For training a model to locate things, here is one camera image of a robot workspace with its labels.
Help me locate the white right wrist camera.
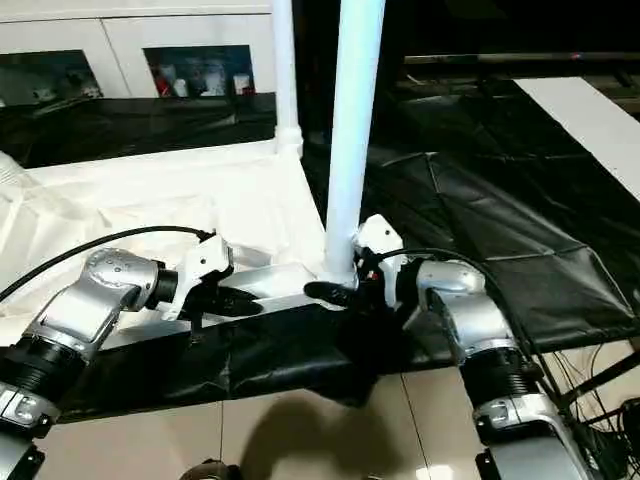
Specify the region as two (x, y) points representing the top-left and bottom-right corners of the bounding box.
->
(353, 214), (406, 309)

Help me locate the black tall cabinet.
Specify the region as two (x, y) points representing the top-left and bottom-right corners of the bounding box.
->
(293, 0), (407, 146)

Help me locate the black long bar device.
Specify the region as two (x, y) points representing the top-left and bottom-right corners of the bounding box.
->
(403, 49), (640, 65)

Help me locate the black plastic mat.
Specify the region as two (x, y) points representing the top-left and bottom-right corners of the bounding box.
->
(0, 74), (640, 425)

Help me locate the white flat board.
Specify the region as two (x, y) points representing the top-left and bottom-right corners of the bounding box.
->
(514, 77), (640, 199)

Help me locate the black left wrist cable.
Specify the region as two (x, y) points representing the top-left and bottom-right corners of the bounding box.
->
(0, 225), (220, 305)

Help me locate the black metal stand leg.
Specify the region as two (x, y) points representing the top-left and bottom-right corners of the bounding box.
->
(558, 339), (640, 412)

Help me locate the dark brown rounded part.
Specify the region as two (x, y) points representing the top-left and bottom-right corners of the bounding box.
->
(181, 458), (242, 480)

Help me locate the white glass-door cabinet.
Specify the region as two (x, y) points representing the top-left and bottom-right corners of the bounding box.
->
(0, 0), (281, 109)

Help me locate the white plastic table top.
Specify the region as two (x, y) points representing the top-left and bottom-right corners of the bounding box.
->
(0, 142), (362, 354)

